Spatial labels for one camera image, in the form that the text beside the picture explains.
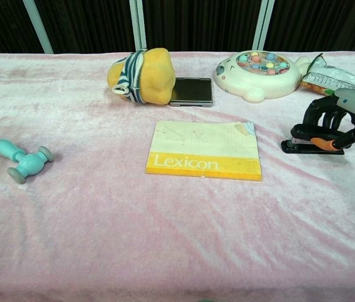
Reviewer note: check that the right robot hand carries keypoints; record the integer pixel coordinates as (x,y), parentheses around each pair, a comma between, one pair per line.
(350,105)

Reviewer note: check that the black stapler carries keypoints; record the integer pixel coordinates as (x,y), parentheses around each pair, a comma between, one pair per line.
(309,145)

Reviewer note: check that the green snack packet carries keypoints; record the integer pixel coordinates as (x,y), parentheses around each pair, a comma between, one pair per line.
(335,78)

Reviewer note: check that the white fishing game toy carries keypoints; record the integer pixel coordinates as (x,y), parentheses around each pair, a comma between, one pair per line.
(254,75)

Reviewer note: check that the yellow Lexicon notebook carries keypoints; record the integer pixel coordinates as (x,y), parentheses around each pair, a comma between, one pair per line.
(204,150)

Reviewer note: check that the grey handheld device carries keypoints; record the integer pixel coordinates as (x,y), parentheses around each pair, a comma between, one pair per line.
(194,91)

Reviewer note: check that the black curtain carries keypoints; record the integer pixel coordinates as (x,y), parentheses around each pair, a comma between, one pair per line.
(196,22)

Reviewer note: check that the yellow plush toy striped hat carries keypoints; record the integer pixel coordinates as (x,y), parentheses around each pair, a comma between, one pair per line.
(144,75)

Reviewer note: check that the pink plush table cloth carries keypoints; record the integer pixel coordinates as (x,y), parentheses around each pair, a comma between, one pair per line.
(133,220)

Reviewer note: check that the teal toy hammer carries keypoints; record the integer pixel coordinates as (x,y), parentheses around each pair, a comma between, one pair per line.
(23,160)

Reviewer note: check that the white frame post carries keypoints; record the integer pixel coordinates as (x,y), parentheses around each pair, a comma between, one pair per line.
(38,25)
(138,24)
(263,24)

